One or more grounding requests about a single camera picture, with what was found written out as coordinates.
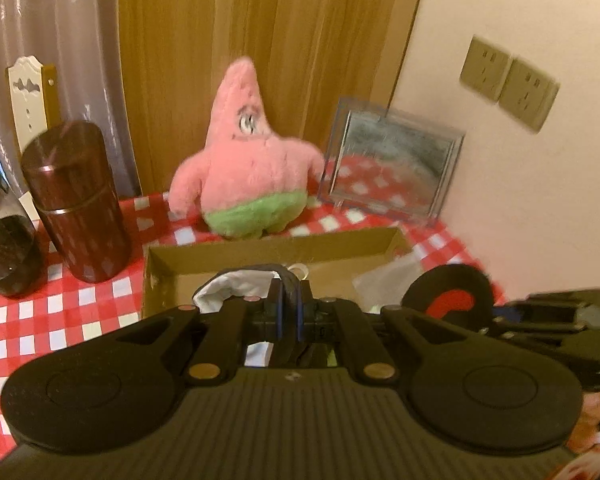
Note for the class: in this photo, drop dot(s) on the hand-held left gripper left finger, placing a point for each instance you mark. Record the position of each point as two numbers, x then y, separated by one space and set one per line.
279 312

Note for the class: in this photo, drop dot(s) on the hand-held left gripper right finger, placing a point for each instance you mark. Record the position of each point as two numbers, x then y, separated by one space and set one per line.
300 312

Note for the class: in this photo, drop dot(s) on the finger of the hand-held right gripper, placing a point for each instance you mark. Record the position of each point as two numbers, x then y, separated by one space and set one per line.
545 316

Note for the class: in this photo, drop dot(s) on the brown cardboard box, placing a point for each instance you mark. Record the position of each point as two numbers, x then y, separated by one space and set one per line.
260 255

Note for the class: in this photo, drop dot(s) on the clear plastic bag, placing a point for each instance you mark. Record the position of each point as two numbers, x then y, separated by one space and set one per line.
385 280

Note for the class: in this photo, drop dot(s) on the person's right hand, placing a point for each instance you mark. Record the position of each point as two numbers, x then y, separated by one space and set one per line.
595 415

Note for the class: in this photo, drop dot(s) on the silver framed table mirror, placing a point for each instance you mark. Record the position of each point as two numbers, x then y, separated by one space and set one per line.
395 170

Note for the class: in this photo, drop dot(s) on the pink starfish plush toy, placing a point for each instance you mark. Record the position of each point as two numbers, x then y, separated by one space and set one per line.
240 170

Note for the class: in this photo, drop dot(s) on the red checkered tablecloth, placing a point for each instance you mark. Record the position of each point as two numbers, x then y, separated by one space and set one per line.
80 310

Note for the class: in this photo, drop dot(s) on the brown cylindrical canister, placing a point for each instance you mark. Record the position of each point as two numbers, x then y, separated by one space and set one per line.
80 210

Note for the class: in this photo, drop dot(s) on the dark lidded glass jar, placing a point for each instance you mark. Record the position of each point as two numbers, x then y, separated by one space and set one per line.
5 255

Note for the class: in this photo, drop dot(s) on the white carved wooden board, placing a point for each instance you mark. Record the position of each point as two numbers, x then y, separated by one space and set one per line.
27 95

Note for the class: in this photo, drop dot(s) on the sheer pale curtain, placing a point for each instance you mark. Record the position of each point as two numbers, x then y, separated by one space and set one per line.
55 35

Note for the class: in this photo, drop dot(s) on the beige wall socket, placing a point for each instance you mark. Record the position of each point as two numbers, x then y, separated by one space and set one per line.
485 67
530 95

